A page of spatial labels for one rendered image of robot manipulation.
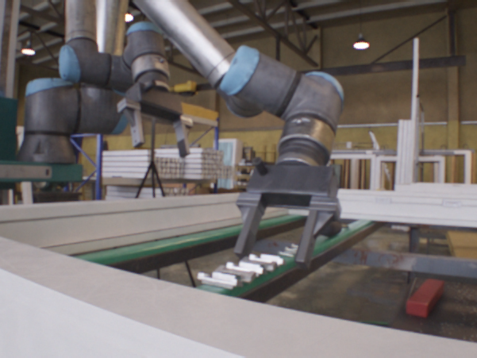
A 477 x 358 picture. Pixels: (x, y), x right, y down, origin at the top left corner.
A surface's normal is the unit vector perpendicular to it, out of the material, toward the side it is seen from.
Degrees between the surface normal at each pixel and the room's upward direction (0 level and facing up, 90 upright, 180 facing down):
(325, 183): 52
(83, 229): 90
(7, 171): 90
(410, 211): 90
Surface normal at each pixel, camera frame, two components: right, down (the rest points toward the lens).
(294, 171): -0.38, -0.61
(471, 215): -0.52, 0.00
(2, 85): 0.87, 0.03
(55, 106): 0.59, 0.02
